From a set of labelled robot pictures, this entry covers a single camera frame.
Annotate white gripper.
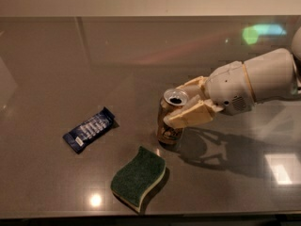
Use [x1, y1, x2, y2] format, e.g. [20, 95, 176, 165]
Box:
[164, 61, 255, 129]

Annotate orange soda can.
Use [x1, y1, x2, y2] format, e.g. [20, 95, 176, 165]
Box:
[156, 88, 190, 147]

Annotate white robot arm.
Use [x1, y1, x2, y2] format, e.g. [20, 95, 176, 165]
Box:
[163, 28, 301, 129]

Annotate green and yellow sponge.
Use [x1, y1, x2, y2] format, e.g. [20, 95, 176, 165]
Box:
[111, 147, 166, 213]

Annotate blue snack bar wrapper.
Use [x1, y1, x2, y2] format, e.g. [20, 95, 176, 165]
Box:
[63, 107, 115, 153]

